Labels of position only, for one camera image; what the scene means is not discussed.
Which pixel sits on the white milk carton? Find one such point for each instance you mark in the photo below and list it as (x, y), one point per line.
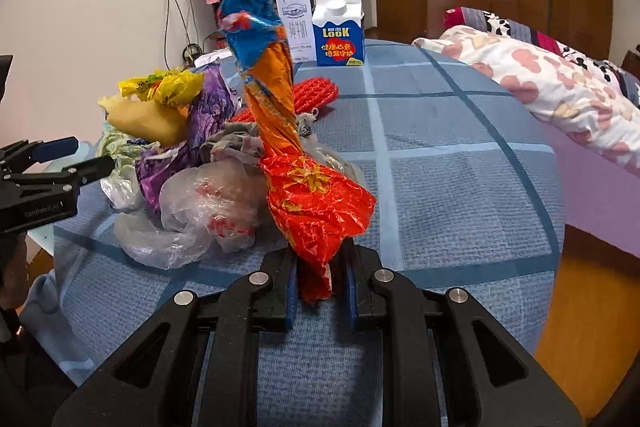
(295, 27)

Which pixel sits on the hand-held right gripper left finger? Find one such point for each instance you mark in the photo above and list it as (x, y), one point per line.
(291, 302)

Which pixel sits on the yellow printed plastic bag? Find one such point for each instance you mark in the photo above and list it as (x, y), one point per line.
(175, 89)

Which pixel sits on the red foam net sleeve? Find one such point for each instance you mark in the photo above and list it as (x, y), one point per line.
(315, 94)

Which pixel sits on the cow print pillow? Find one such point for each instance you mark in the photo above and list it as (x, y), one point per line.
(500, 27)

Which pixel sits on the purple bedsheet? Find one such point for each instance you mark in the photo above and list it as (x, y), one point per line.
(600, 197)

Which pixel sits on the blue and white drink carton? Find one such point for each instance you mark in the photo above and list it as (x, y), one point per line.
(340, 37)

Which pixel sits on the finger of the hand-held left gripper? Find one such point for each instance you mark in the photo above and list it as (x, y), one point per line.
(90, 169)
(55, 148)

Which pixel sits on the blue orange red foil wrapper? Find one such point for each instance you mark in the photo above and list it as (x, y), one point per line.
(305, 192)

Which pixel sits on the grey crumpled plastic bag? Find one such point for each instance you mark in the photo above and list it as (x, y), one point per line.
(235, 142)

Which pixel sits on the light blue cartoon bin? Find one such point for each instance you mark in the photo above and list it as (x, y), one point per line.
(86, 153)

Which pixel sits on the white green plastic bag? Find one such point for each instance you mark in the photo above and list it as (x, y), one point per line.
(120, 192)

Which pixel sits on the purple foil wrapper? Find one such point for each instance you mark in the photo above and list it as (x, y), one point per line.
(210, 107)

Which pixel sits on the pink floral quilt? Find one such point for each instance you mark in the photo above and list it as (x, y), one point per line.
(540, 82)

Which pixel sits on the orange and yellow snack packet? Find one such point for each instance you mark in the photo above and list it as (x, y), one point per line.
(145, 122)

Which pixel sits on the clear plastic bag red print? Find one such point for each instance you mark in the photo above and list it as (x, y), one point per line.
(190, 207)

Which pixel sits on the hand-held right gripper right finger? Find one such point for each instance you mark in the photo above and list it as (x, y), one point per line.
(351, 302)

